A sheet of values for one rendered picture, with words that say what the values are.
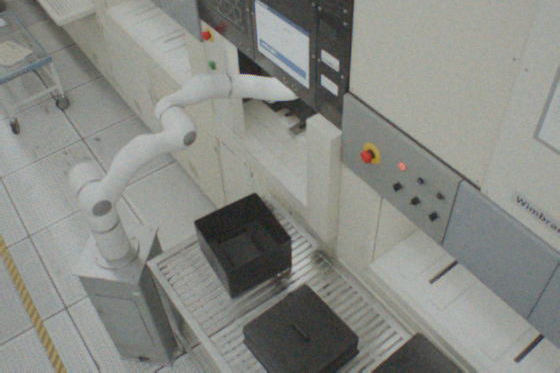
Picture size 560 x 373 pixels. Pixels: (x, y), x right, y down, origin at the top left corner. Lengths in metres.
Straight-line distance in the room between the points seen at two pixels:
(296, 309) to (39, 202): 2.21
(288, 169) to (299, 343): 0.79
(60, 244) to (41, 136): 1.02
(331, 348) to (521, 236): 0.80
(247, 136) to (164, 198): 1.12
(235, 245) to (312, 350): 0.58
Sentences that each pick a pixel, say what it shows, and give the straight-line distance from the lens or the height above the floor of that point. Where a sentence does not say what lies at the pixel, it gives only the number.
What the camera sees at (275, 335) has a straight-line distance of 1.96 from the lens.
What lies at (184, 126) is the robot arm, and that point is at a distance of 2.00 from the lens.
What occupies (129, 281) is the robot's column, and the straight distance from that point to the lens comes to 2.28.
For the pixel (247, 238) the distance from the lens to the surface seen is 2.30.
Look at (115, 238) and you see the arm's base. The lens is 2.24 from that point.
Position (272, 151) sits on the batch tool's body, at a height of 0.87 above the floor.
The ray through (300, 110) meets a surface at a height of 1.03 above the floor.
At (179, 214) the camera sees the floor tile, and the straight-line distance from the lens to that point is 3.43.
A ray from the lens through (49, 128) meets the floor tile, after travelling 4.29.
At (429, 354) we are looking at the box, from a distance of 1.80.
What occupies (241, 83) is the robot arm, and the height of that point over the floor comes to 1.33.
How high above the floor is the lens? 2.60
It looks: 45 degrees down
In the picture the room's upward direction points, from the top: 3 degrees counter-clockwise
